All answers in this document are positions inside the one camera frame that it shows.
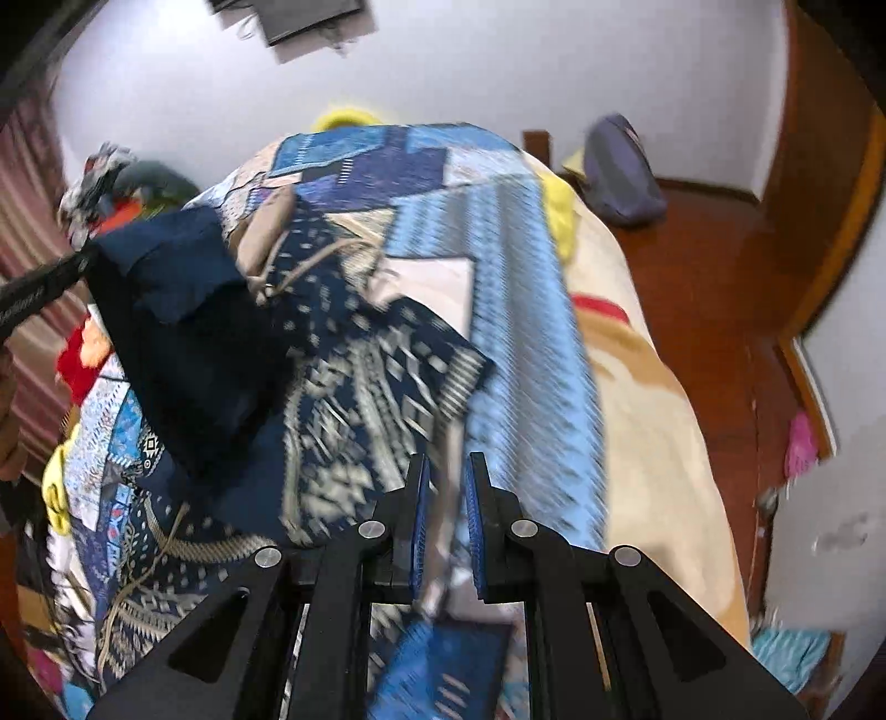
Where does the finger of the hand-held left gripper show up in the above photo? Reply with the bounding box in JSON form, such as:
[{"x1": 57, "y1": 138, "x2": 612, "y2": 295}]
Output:
[{"x1": 38, "y1": 248, "x2": 99, "y2": 300}]

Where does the beige blanket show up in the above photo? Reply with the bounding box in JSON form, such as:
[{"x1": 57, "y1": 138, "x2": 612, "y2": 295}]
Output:
[{"x1": 516, "y1": 148, "x2": 752, "y2": 652}]

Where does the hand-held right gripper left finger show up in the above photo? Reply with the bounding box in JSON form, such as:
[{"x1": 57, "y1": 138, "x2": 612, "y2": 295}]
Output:
[{"x1": 86, "y1": 453, "x2": 434, "y2": 720}]

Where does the wooden door frame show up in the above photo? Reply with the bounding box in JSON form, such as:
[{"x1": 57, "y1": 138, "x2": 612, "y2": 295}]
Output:
[{"x1": 758, "y1": 0, "x2": 886, "y2": 465}]

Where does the green and orange cloth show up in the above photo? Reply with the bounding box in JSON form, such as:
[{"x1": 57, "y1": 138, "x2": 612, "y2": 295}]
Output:
[{"x1": 100, "y1": 161, "x2": 203, "y2": 233}]

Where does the wooden bedpost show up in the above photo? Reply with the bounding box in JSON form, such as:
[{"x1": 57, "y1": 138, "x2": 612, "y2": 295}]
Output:
[{"x1": 521, "y1": 130, "x2": 555, "y2": 171}]

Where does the red plush toy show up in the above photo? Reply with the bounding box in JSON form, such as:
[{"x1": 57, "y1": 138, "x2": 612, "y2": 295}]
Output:
[{"x1": 55, "y1": 311, "x2": 119, "y2": 406}]

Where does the cyan striped cloth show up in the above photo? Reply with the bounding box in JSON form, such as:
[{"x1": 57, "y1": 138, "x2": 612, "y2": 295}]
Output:
[{"x1": 751, "y1": 626, "x2": 832, "y2": 697}]

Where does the navy patterned garment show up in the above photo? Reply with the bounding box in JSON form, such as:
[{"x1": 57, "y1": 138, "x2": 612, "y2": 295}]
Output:
[{"x1": 83, "y1": 187, "x2": 527, "y2": 720}]

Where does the grey purple bag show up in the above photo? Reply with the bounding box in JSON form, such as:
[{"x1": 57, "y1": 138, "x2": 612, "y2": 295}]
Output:
[{"x1": 581, "y1": 114, "x2": 669, "y2": 228}]

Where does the striped curtain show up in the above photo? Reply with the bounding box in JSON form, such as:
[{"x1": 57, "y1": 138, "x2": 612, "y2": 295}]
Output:
[{"x1": 0, "y1": 97, "x2": 94, "y2": 472}]

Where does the patchwork patterned bedsheet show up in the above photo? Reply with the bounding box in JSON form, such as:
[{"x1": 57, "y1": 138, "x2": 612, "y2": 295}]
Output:
[{"x1": 42, "y1": 123, "x2": 610, "y2": 720}]

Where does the floral cloth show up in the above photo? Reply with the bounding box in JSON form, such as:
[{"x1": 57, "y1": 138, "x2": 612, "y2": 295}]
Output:
[{"x1": 59, "y1": 142, "x2": 140, "y2": 250}]

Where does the bright pink cloth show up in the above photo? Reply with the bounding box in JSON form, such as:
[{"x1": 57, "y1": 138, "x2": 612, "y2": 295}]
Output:
[{"x1": 785, "y1": 412, "x2": 821, "y2": 479}]

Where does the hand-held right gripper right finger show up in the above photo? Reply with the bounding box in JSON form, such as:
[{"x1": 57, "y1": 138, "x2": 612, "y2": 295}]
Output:
[{"x1": 465, "y1": 451, "x2": 811, "y2": 720}]

